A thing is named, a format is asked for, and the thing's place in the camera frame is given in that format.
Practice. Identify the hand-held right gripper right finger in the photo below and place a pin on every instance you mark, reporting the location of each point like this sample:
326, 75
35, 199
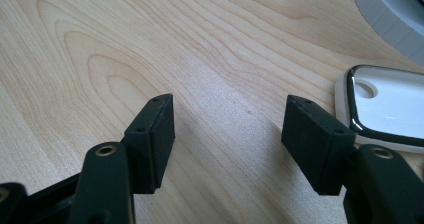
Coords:
316, 147

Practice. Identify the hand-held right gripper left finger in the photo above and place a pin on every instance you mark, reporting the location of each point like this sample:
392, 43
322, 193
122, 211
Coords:
151, 150

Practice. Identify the white device with dark rim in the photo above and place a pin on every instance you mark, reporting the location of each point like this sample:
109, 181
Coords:
390, 107

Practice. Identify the grey round ribbed object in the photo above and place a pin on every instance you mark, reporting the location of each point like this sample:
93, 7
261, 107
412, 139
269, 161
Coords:
396, 20

